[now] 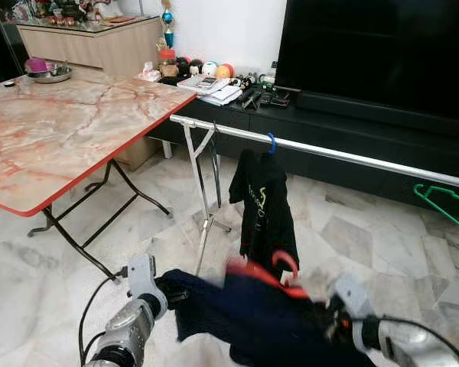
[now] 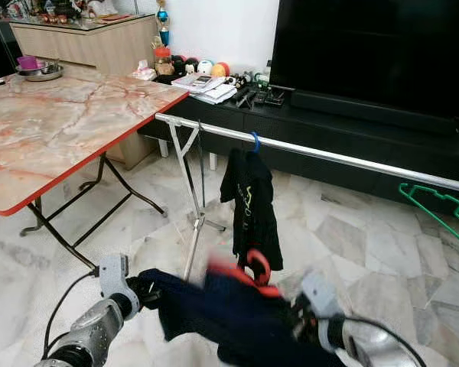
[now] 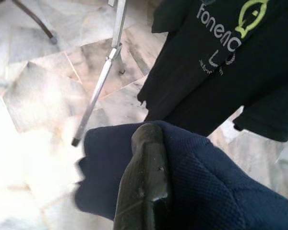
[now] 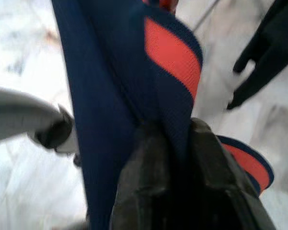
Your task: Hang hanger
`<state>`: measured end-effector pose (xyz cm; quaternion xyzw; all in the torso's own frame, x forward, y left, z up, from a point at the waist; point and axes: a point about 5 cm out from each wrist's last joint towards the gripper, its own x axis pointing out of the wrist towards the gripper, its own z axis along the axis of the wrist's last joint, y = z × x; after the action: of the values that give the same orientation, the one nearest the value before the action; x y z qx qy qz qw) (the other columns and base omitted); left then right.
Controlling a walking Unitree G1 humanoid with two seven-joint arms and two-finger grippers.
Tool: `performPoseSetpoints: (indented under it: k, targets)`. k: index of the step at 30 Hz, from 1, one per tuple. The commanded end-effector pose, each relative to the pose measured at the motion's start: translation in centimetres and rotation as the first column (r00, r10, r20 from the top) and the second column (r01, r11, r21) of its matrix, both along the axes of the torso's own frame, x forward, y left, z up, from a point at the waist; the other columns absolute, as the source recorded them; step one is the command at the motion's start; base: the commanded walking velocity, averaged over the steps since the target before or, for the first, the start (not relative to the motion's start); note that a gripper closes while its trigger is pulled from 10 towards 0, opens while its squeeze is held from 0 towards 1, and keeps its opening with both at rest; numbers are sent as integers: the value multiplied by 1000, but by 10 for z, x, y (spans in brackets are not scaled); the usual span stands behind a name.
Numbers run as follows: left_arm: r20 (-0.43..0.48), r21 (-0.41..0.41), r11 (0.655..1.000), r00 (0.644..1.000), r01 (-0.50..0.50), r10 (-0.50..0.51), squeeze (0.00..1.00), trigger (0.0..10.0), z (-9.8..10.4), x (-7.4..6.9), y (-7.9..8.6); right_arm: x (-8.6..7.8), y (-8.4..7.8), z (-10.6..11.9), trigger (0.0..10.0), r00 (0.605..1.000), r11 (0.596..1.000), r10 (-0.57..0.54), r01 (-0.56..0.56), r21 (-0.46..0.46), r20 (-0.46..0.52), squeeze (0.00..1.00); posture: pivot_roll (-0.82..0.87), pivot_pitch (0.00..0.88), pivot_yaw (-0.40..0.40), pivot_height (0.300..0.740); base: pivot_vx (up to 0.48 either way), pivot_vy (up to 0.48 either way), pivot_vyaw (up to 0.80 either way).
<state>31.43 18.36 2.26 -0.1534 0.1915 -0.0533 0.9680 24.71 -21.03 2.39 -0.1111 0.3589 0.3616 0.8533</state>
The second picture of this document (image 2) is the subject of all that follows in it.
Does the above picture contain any navy shirt with red collar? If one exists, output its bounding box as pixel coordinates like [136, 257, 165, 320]
[153, 268, 345, 367]

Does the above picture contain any black t-shirt with logo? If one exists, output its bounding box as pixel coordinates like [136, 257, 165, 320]
[220, 148, 284, 270]

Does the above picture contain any black tv console cabinet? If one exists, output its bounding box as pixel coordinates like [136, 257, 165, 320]
[138, 76, 459, 222]

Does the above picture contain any silver metal clothes rack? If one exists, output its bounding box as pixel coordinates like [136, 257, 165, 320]
[155, 113, 459, 280]

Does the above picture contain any marble top folding table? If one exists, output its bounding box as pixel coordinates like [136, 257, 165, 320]
[0, 65, 190, 270]

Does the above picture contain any stack of books and papers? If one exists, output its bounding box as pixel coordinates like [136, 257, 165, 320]
[172, 73, 238, 105]

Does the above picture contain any black soundbar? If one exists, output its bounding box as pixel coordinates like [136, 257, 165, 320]
[291, 90, 459, 139]

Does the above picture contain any black remote control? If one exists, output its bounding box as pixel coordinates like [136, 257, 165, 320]
[236, 86, 259, 109]

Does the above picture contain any pink floral tissue pack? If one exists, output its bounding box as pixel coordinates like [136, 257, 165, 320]
[132, 60, 158, 81]

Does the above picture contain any small black desk clock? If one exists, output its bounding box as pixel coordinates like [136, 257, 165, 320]
[263, 90, 285, 106]

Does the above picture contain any glass jar with red lid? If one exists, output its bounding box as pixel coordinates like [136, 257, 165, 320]
[153, 46, 174, 76]

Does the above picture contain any round metal bowl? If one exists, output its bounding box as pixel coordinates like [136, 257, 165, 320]
[15, 63, 64, 82]

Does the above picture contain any green and white bottle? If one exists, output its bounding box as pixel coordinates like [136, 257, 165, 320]
[256, 60, 272, 83]

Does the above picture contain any light wooden sideboard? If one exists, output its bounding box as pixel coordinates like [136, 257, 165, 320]
[9, 14, 160, 77]

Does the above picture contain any purple plastic cup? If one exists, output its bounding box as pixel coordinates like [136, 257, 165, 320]
[18, 55, 41, 71]

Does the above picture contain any gold and blue trophy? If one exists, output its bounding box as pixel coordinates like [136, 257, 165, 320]
[155, 0, 172, 47]

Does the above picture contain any black flat television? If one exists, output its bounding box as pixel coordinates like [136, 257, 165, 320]
[269, 0, 459, 120]

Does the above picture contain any white ceramic figurine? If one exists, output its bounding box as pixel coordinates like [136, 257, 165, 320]
[88, 0, 122, 19]

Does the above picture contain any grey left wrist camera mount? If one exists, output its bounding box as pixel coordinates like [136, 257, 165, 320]
[98, 255, 138, 318]

